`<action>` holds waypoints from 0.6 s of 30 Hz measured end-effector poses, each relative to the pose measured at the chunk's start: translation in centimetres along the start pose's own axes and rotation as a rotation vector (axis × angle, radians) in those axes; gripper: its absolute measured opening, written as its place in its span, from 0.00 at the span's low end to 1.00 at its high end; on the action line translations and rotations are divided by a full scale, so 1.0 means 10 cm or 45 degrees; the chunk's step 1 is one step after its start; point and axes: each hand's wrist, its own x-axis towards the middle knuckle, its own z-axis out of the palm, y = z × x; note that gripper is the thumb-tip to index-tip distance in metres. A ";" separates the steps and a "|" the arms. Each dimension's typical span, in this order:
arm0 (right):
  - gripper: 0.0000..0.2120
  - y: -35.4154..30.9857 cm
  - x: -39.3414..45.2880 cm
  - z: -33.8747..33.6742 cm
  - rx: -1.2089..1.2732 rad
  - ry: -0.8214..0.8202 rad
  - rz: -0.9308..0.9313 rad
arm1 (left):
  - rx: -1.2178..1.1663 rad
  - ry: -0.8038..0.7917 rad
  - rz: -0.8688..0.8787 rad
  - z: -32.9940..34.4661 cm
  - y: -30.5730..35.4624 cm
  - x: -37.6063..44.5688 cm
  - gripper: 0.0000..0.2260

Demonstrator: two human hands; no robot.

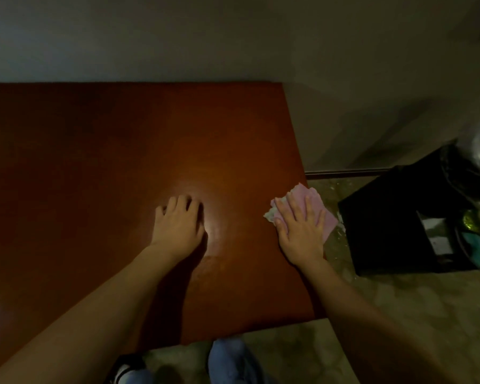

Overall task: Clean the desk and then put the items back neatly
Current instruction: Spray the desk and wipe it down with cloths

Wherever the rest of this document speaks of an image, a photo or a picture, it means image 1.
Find trash bin with clear bag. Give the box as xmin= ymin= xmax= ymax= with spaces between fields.
xmin=446 ymin=119 xmax=480 ymax=201

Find pink cleaning cloth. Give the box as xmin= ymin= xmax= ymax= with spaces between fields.
xmin=263 ymin=183 xmax=339 ymax=245

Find person's left forearm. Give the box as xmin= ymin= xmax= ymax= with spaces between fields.
xmin=0 ymin=245 xmax=181 ymax=384

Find person's right forearm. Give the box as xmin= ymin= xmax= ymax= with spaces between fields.
xmin=300 ymin=255 xmax=457 ymax=384

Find person's left hand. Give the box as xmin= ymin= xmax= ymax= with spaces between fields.
xmin=149 ymin=195 xmax=206 ymax=265

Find black low cabinet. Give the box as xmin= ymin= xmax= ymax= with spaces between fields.
xmin=338 ymin=143 xmax=480 ymax=277

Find person's black shoe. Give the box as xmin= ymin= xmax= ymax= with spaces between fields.
xmin=108 ymin=353 xmax=147 ymax=384

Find reddish wooden desk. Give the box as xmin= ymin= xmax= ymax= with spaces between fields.
xmin=0 ymin=82 xmax=329 ymax=377

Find person's blue trousers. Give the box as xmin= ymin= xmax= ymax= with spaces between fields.
xmin=116 ymin=338 xmax=277 ymax=384

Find person's right hand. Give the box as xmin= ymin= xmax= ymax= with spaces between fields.
xmin=271 ymin=188 xmax=326 ymax=269

